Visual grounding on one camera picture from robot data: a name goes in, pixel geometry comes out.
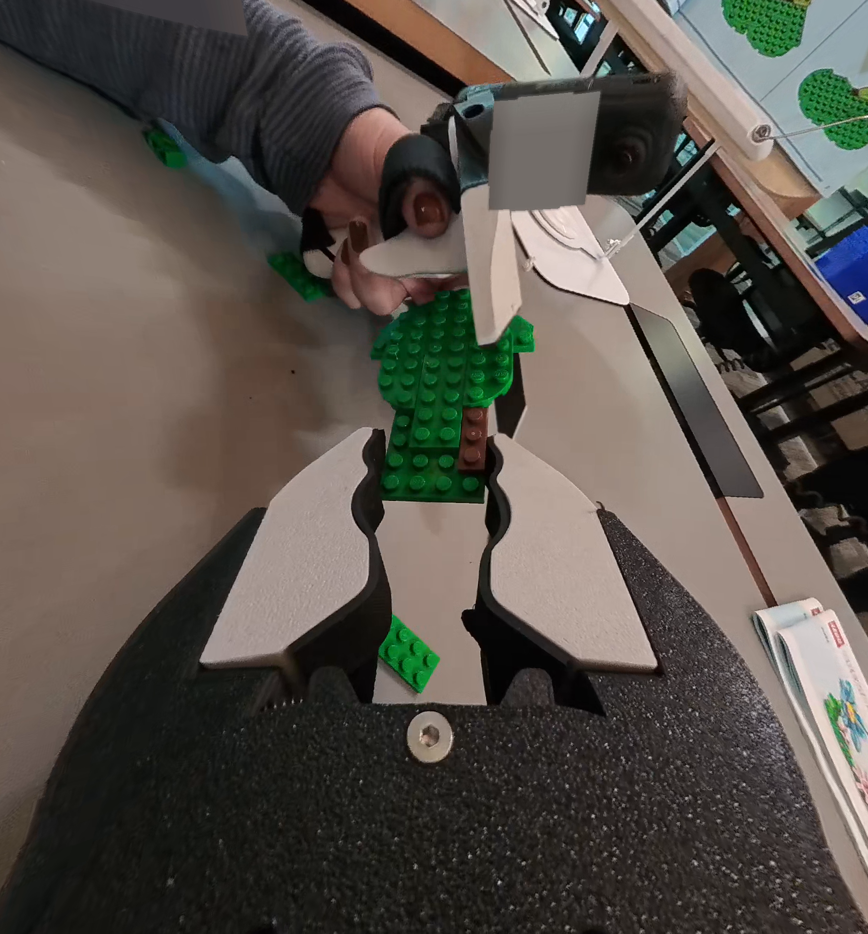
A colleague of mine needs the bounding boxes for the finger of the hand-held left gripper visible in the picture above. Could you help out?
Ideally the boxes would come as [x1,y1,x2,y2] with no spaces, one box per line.
[462,191,517,348]
[510,214,529,318]

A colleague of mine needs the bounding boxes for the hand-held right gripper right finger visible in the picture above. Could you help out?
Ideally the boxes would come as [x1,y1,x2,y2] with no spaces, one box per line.
[462,432,660,672]

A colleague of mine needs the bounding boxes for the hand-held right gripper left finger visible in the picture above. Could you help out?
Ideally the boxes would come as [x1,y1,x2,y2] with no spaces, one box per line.
[199,427,395,670]

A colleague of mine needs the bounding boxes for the green lego plate assembly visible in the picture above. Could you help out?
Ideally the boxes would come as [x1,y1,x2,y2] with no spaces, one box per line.
[370,288,536,504]

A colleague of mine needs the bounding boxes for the person's left forearm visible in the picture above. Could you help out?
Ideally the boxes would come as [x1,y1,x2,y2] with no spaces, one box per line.
[0,0,400,214]

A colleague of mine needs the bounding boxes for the small rectangular green lego plate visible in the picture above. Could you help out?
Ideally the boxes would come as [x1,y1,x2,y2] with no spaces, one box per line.
[378,614,441,694]

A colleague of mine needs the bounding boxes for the green lego brick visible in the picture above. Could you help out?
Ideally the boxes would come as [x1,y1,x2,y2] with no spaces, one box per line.
[267,251,333,302]
[142,126,189,170]

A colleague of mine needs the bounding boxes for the lego instruction booklet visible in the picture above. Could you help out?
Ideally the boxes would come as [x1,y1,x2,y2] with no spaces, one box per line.
[753,597,868,929]

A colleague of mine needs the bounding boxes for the person's left hand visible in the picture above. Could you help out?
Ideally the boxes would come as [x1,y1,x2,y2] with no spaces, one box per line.
[306,108,471,317]

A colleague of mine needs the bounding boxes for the instruction sheet with green print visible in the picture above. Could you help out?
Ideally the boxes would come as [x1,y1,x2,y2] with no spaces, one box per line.
[678,0,868,199]

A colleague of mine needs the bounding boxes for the black office chair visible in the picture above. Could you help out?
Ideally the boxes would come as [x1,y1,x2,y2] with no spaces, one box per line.
[688,268,794,370]

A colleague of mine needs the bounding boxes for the black flat pad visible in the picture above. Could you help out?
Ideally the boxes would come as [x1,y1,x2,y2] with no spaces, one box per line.
[627,303,765,500]

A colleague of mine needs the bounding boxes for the grey table with wooden edge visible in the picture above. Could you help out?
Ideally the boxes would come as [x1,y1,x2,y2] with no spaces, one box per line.
[332,0,544,85]

